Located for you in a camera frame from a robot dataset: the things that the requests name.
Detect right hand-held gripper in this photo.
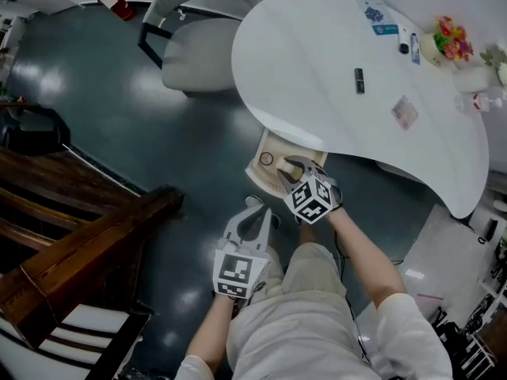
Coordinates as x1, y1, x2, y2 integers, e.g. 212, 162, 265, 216
276, 155, 342, 226

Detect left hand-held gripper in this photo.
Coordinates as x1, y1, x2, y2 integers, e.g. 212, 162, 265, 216
213, 207, 274, 299

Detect large wooden drawer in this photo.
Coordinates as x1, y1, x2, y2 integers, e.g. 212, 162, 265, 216
244, 127, 329, 198

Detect clear plastic sachet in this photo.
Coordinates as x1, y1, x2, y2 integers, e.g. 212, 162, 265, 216
391, 95, 420, 131

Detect person's left forearm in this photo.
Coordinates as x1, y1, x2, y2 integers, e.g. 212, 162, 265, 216
185, 294, 234, 362

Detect person's right forearm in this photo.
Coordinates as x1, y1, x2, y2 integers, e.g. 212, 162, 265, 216
324, 206, 407, 308

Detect white curved table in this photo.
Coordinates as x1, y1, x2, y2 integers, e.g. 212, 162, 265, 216
231, 0, 490, 220

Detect person's right leg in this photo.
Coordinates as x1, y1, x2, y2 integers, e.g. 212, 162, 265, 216
299, 223, 322, 249

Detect person's beige shorts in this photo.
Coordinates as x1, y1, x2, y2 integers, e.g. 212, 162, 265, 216
253, 241, 349, 316

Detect person's white shirt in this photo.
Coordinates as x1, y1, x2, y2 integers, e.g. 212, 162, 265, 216
173, 291, 455, 380

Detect grey upholstered chair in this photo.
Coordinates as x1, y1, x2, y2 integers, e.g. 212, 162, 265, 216
137, 0, 258, 98

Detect teal packet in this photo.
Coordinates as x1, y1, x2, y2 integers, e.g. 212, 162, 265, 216
371, 22, 399, 36

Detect pale blue tube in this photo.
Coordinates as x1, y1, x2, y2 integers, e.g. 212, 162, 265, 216
410, 32, 422, 66

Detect clear bottle with red label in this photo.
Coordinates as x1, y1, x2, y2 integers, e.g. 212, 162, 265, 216
454, 92, 504, 113

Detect grey shelf cabinet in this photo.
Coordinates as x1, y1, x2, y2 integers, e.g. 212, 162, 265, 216
477, 172, 507, 245

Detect colourful flowers in white pot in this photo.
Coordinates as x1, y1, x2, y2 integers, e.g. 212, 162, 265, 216
419, 16, 475, 69

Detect white flowers in white vase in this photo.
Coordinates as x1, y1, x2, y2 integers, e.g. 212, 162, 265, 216
451, 44, 507, 94

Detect striped white cushioned seat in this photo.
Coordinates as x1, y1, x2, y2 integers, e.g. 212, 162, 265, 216
0, 302, 151, 380

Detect black tripod clutter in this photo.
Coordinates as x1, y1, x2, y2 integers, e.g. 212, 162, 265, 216
431, 287, 507, 380

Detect red fire extinguisher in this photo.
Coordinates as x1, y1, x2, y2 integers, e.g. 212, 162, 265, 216
93, 0, 135, 22

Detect black cable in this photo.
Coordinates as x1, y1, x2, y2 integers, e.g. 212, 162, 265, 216
334, 231, 372, 363

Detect black seat frame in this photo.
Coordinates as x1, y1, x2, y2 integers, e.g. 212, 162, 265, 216
0, 103, 71, 158

